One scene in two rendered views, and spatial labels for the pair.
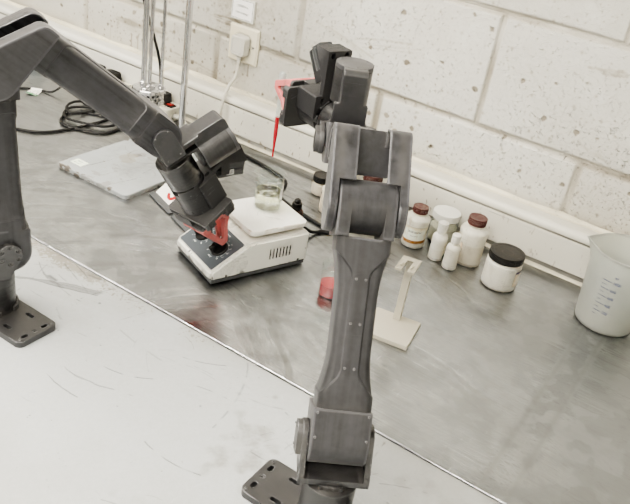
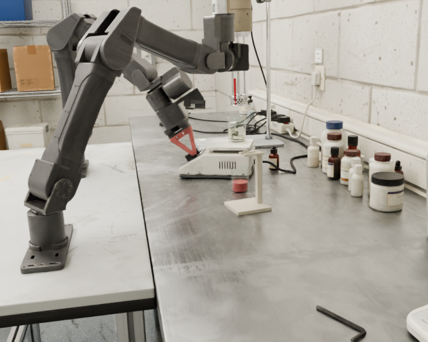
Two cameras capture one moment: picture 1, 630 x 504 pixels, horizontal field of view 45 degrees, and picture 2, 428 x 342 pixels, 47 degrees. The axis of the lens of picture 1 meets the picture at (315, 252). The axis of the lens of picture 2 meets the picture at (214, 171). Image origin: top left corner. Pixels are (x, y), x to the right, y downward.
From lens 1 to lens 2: 106 cm
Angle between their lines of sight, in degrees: 50
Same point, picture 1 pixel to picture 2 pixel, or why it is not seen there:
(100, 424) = not seen: hidden behind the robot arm
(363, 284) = (77, 88)
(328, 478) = (34, 205)
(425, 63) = (387, 55)
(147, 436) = not seen: hidden behind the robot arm
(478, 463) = (176, 260)
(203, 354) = (124, 194)
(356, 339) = (64, 119)
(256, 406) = (109, 212)
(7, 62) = (60, 30)
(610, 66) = not seen: outside the picture
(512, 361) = (310, 235)
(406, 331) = (252, 207)
